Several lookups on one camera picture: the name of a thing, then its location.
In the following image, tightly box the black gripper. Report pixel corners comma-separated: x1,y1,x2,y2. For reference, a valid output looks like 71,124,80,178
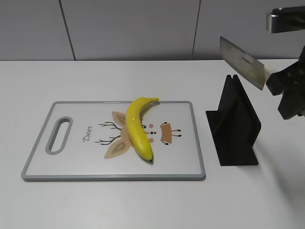
266,47,305,120

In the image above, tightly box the white-handled kitchen knife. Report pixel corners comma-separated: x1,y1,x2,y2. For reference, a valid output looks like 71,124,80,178
219,36,277,90

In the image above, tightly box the yellow plastic banana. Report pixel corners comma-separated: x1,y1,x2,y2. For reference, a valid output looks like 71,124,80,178
125,97,159,164

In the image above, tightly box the black knife stand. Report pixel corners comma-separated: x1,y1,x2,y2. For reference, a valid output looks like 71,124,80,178
206,74,261,166

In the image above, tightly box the white deer cutting board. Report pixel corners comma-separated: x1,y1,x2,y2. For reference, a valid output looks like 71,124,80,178
21,101,206,181

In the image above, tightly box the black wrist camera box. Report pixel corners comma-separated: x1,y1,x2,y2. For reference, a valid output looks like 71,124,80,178
266,6,305,33

